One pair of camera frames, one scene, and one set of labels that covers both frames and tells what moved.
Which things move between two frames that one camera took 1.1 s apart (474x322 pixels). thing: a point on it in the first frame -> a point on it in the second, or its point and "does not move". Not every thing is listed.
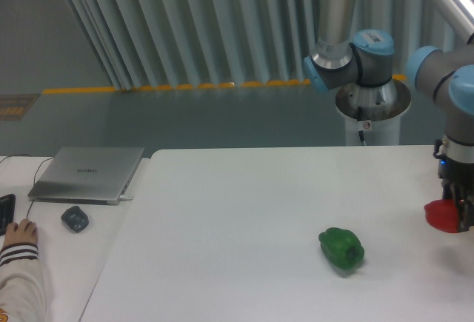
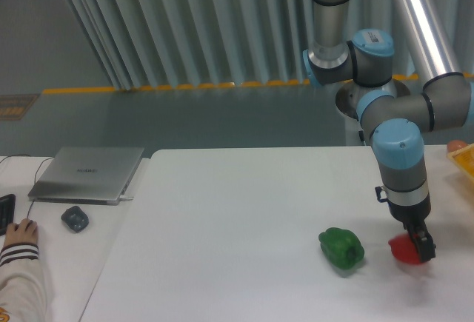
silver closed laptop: (86, 175) does not move
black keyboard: (7, 209) does not move
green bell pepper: (341, 247) does not move
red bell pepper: (443, 215) -> (404, 249)
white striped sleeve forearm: (24, 292) does not move
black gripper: (457, 179) -> (423, 240)
